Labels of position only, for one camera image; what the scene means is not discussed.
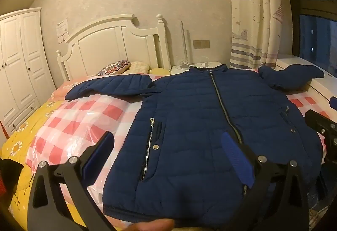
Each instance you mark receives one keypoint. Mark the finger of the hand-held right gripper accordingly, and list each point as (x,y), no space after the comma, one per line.
(318,121)
(333,102)

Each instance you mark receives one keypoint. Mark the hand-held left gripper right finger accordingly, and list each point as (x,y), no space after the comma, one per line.
(237,160)

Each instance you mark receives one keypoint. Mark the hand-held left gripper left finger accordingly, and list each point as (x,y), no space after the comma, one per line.
(98,157)

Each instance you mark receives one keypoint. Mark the navy puffer jacket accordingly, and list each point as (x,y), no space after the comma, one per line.
(189,104)

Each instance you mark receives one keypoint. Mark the person's left hand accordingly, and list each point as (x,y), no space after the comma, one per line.
(152,225)

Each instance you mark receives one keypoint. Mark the red white checked plastic sheet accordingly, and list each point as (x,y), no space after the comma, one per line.
(79,120)

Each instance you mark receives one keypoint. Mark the dark window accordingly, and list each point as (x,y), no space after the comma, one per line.
(316,36)

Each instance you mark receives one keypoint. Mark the yellow floral quilt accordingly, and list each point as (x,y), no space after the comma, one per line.
(26,128)

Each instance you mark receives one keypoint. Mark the patterned round-print pillow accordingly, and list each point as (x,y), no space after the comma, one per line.
(114,67)

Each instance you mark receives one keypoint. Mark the cream pillow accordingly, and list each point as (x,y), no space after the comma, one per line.
(139,67)

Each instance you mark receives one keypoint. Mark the white nightstand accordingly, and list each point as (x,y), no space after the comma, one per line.
(181,70)

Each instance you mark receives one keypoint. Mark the yellow pillow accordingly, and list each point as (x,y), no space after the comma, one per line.
(159,71)

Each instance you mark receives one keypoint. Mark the white wooden headboard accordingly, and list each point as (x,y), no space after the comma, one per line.
(105,44)

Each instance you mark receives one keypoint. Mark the white wardrobe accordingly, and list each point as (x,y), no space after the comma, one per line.
(21,62)

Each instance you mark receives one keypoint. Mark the boat print curtain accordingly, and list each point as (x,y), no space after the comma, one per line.
(252,10)

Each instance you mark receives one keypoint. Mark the white thin pole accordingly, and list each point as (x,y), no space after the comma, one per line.
(182,44)

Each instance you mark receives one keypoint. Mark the beige wall switch panel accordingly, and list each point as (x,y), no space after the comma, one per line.
(201,44)

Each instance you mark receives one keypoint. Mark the white wall notice paper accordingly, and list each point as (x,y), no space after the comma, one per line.
(62,27)

